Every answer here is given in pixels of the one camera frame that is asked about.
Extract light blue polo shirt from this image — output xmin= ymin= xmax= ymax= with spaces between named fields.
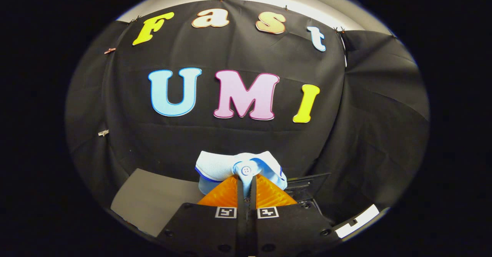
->
xmin=195 ymin=151 xmax=288 ymax=200

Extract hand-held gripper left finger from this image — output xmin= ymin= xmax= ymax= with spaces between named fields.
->
xmin=156 ymin=174 xmax=246 ymax=257

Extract thin grey cable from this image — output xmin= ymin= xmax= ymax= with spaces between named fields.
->
xmin=339 ymin=32 xmax=349 ymax=68

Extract black backdrop cloth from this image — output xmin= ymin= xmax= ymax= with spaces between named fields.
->
xmin=65 ymin=0 xmax=430 ymax=227

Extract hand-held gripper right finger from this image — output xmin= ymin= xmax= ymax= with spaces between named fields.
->
xmin=249 ymin=174 xmax=342 ymax=257

